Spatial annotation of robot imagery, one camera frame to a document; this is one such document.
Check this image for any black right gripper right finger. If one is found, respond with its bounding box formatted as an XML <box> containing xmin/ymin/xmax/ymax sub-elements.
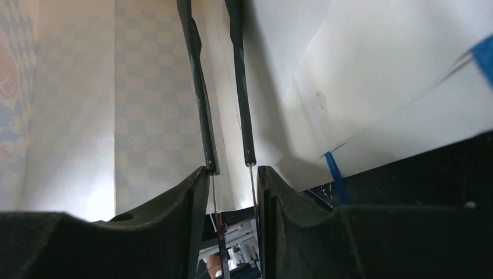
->
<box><xmin>225</xmin><ymin>1</ymin><xmax>492</xmax><ymax>278</ymax></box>

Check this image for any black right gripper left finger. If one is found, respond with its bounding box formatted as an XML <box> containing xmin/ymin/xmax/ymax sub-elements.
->
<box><xmin>1</xmin><ymin>1</ymin><xmax>215</xmax><ymax>278</ymax></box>

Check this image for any checkered paper bread bag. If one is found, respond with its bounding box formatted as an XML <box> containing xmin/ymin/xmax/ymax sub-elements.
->
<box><xmin>1</xmin><ymin>1</ymin><xmax>492</xmax><ymax>221</ymax></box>

